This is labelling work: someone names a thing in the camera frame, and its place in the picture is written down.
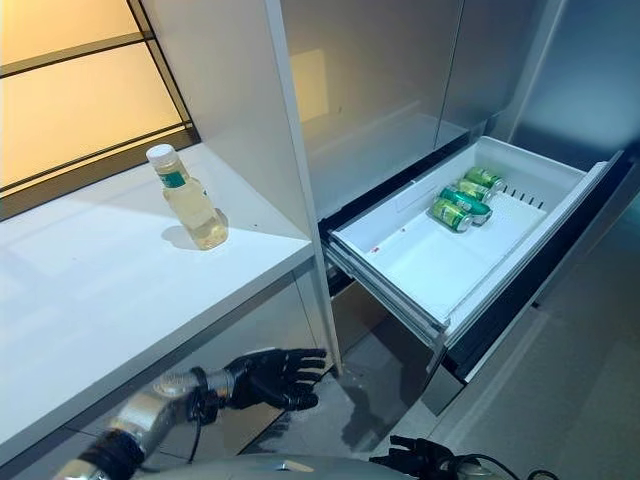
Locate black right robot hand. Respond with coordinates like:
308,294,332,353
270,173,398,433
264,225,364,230
368,434,459,480

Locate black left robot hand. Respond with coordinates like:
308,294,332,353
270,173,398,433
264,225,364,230
223,347,328,412

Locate white fridge drawer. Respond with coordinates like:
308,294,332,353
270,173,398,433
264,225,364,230
319,135,626,384

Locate stainless steel fridge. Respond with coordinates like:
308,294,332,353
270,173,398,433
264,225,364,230
277,0,640,416

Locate grey robot torso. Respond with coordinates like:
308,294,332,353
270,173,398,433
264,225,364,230
144,454,396,480

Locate clear bottle of yellow drink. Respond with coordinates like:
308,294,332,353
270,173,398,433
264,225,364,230
145,144,231,250

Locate white side panel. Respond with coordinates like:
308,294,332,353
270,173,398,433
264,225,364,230
124,0,344,376

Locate green drink can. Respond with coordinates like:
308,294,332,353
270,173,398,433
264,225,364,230
427,196,473,234
439,185,494,226
452,166,507,204

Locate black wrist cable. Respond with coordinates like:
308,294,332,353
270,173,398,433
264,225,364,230
185,367,221,451

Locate frosted window with black frame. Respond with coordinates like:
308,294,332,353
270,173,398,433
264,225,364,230
0,0,204,221

